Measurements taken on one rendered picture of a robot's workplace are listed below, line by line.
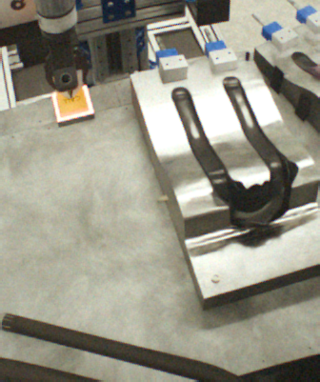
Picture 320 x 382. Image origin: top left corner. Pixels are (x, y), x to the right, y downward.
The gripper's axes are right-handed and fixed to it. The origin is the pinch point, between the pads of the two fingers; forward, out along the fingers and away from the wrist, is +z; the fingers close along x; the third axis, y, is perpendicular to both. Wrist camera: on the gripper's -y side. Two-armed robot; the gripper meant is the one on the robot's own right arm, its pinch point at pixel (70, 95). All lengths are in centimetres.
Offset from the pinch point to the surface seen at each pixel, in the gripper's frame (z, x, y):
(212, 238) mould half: -1.6, -17.5, -41.0
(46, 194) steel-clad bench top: 4.5, 9.7, -19.5
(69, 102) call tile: 1.3, 0.7, -0.5
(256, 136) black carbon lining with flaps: -3.6, -32.0, -23.4
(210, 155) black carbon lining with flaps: -4.6, -21.7, -25.6
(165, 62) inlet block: -7.9, -19.5, -3.9
